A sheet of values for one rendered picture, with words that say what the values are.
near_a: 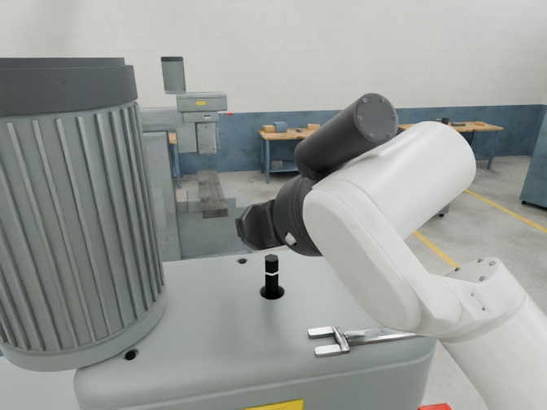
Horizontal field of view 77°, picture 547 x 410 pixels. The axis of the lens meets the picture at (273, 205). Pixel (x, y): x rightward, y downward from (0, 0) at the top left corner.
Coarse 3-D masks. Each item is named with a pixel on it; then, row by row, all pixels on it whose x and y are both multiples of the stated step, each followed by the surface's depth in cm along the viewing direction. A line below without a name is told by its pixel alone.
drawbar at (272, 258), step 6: (270, 258) 49; (276, 258) 49; (270, 264) 48; (276, 264) 49; (270, 270) 49; (276, 270) 49; (270, 276) 49; (276, 276) 49; (270, 282) 49; (276, 282) 50; (270, 288) 50; (276, 288) 50; (270, 294) 50; (276, 294) 51
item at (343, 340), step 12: (312, 336) 42; (324, 336) 43; (336, 336) 42; (348, 336) 42; (360, 336) 42; (372, 336) 42; (384, 336) 42; (396, 336) 42; (408, 336) 42; (420, 336) 43; (324, 348) 40; (336, 348) 40; (348, 348) 40
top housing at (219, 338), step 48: (192, 288) 52; (240, 288) 52; (288, 288) 52; (336, 288) 52; (144, 336) 43; (192, 336) 43; (240, 336) 43; (288, 336) 43; (96, 384) 37; (144, 384) 38; (192, 384) 38; (240, 384) 40; (288, 384) 41; (336, 384) 43; (384, 384) 44
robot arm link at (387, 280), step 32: (320, 192) 22; (352, 192) 21; (320, 224) 23; (352, 224) 21; (384, 224) 21; (352, 256) 22; (384, 256) 20; (352, 288) 24; (384, 288) 21; (416, 288) 20; (448, 288) 20; (480, 288) 21; (512, 288) 21; (384, 320) 23; (416, 320) 21; (448, 320) 20; (480, 320) 20
